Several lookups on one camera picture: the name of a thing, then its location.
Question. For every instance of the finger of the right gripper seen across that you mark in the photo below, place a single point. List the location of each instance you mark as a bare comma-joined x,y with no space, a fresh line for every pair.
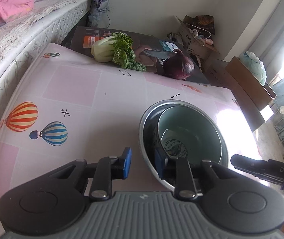
254,167

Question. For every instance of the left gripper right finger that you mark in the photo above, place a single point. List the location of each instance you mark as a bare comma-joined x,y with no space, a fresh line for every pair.
218,183

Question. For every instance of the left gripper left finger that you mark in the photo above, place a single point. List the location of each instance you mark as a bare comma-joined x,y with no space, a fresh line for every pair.
79,174

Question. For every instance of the deep steel bowl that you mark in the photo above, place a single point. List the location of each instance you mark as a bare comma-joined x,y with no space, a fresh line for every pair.
146,126

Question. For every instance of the teal ceramic bowl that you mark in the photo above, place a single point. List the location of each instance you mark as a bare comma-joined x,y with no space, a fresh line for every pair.
183,132

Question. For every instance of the long brown cardboard box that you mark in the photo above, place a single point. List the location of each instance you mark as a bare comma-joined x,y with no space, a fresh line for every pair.
252,96

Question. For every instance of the pink balloon tablecloth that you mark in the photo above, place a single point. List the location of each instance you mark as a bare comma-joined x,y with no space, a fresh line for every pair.
101,107

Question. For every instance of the pale green plastic bag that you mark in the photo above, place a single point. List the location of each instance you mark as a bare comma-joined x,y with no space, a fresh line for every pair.
254,65

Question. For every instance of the red onion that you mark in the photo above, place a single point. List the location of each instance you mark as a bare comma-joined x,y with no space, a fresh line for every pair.
178,66

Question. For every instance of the dark Philips appliance box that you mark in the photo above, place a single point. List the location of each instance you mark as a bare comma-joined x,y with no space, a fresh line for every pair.
149,50

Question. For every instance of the bok choy cabbage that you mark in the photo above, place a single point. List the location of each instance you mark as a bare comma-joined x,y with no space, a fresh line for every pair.
117,48

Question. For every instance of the open cardboard box with clutter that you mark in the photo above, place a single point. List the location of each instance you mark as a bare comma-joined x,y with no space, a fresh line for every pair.
196,40

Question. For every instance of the white quilted mattress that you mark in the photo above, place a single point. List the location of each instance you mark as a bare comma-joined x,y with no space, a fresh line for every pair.
49,21

